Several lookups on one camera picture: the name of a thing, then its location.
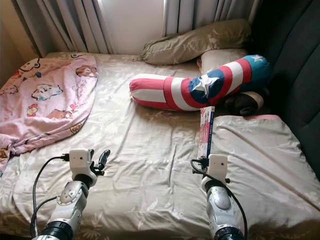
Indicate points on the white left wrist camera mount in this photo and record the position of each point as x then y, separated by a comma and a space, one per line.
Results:
79, 161

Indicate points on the red white striped star bolster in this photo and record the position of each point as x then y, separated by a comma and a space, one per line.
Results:
160, 92

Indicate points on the pink cartoon print blanket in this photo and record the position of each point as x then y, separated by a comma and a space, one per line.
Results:
45, 100

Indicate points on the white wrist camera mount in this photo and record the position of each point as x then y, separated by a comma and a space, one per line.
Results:
79, 161
218, 166

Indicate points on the bed with beige floral sheet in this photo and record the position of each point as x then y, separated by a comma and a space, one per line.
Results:
145, 165

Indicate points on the grey pleated curtain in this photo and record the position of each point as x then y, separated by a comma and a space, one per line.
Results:
70, 25
205, 12

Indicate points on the beige floral pillow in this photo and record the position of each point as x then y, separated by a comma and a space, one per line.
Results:
195, 42

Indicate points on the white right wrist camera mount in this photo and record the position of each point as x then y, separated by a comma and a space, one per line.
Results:
218, 166

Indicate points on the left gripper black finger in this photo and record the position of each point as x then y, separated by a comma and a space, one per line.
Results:
104, 157

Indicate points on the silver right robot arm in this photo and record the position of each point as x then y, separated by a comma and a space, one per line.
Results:
222, 210

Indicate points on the colourful comic book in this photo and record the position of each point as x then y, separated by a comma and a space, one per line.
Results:
205, 132

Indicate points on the dark brown plush toy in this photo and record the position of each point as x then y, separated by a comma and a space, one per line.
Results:
245, 104

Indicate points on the beige quilt with pink edge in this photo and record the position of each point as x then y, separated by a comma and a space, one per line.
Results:
265, 160

